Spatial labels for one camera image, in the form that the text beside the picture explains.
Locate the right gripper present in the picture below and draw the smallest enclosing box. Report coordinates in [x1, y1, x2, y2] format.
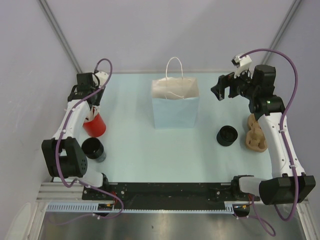
[211, 65, 258, 101]

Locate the light blue paper bag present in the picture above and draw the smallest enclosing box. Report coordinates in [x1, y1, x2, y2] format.
[151, 56, 200, 130]

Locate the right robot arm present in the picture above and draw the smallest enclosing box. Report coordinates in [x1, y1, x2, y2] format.
[211, 64, 316, 205]

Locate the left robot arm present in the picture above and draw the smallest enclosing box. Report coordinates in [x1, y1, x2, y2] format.
[41, 70, 111, 200]

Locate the red straw cup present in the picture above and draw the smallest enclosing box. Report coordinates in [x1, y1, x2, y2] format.
[82, 111, 107, 138]

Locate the black cup left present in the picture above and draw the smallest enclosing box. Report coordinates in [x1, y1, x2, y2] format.
[81, 137, 107, 163]

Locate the brown cardboard cup carrier stack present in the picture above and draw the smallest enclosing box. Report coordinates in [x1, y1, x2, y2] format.
[245, 114, 268, 153]

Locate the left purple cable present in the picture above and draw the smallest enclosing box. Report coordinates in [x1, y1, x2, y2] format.
[48, 58, 125, 225]

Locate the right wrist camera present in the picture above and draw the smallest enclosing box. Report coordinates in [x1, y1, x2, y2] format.
[231, 53, 252, 78]

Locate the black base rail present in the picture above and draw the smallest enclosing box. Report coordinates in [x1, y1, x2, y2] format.
[82, 181, 251, 211]

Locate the white cable duct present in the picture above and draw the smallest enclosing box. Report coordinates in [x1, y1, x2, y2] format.
[46, 202, 251, 214]

